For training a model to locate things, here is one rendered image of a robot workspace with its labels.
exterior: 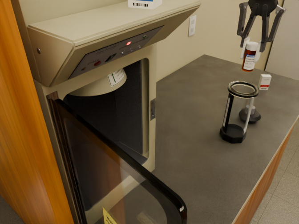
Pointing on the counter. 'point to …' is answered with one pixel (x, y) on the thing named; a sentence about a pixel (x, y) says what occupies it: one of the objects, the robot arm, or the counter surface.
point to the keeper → (152, 109)
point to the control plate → (115, 47)
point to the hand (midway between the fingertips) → (251, 50)
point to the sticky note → (107, 218)
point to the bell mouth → (102, 85)
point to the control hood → (98, 34)
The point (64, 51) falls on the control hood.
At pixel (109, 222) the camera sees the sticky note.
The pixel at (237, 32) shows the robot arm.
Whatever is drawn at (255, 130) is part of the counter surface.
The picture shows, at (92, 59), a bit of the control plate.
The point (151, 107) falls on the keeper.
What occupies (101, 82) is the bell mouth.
